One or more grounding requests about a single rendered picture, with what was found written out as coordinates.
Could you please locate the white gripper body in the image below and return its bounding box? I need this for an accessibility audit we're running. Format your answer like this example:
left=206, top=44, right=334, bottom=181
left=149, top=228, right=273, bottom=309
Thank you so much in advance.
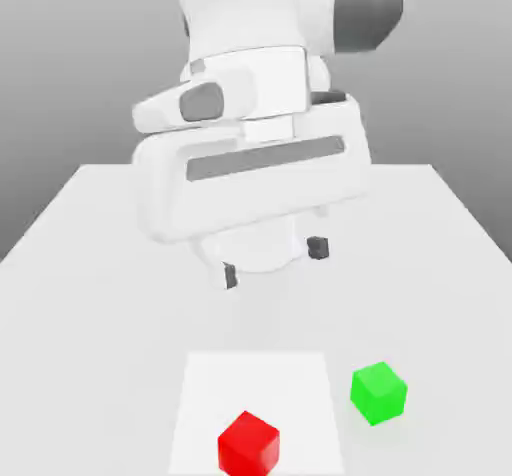
left=131, top=93, right=373, bottom=246

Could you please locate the small green cube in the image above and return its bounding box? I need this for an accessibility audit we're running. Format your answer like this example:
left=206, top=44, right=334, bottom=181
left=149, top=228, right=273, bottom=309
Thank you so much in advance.
left=349, top=360, right=409, bottom=428

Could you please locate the small red cube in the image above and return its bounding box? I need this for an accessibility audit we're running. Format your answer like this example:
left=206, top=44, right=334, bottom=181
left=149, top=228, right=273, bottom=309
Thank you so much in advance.
left=217, top=410, right=281, bottom=476

